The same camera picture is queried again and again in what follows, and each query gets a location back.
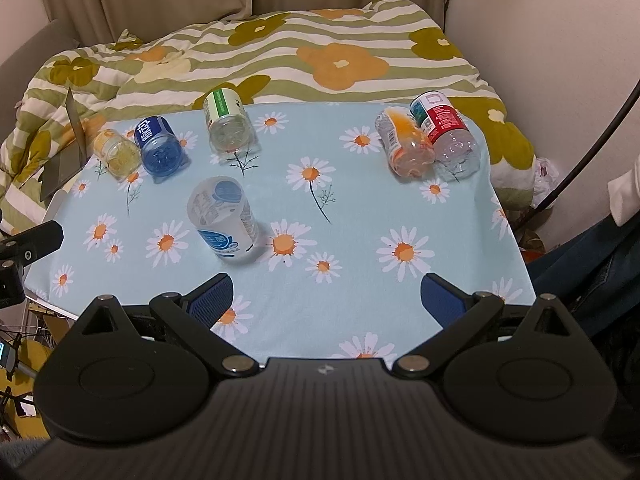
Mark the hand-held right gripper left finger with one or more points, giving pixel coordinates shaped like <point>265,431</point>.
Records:
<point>210,302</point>

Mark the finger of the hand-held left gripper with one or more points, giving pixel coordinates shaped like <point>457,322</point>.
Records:
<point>37,242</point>
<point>9,285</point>

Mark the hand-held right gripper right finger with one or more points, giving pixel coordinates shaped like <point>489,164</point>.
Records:
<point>442,302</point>

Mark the small screen device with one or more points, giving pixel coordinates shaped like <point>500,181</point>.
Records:
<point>5,355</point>

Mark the yellow cloth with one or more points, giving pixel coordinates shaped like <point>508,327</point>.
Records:
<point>31,355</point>

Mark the grey laptop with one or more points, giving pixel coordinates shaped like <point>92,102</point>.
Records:
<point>62,170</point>

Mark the clear bottle with blue label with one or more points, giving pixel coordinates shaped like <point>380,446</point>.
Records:
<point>222,217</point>

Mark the small yellow plastic bottle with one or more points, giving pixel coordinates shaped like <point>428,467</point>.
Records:
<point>119,156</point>

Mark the light blue daisy tablecloth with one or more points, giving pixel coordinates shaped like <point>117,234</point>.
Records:
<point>350,210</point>

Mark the person's leg in jeans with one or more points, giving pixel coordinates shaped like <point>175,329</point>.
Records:
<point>590,270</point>

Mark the blue plastic bottle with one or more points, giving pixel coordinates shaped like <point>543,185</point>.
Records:
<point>160,146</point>

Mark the white plastic bag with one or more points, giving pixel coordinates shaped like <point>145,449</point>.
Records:
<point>546,177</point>

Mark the orange plastic bottle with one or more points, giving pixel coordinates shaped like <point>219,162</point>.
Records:
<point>405,142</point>

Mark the clear bottle with red label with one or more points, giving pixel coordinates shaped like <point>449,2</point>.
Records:
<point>447,132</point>

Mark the clear bottle with green label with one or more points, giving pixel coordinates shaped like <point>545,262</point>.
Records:
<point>227,121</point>

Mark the grey headboard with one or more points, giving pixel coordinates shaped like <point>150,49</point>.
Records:
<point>35,50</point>

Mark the white cloth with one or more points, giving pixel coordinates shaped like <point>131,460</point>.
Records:
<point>626,195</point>

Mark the black curved pole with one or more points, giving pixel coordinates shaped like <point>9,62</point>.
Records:
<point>600,146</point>

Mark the green striped floral blanket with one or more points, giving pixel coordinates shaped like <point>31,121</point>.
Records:
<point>340,60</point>

